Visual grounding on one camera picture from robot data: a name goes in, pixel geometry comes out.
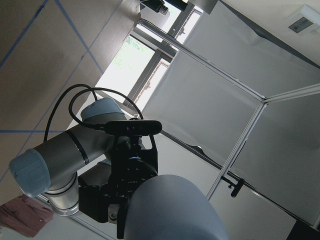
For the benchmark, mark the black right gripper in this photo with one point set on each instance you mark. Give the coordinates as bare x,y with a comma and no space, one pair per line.
105,190

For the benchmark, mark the blue plastic cup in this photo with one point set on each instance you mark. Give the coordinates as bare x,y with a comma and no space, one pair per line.
170,207

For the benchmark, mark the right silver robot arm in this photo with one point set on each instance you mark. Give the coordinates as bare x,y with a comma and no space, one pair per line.
53,167

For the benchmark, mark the brown paper table cover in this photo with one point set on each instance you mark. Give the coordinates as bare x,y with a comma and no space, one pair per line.
45,47

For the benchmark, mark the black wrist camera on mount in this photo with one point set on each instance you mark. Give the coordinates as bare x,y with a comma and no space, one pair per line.
134,130

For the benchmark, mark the black clamp on frame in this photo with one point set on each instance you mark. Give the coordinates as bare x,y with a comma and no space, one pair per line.
236,186

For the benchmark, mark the white tent frame panels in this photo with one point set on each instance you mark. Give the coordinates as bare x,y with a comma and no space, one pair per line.
281,157

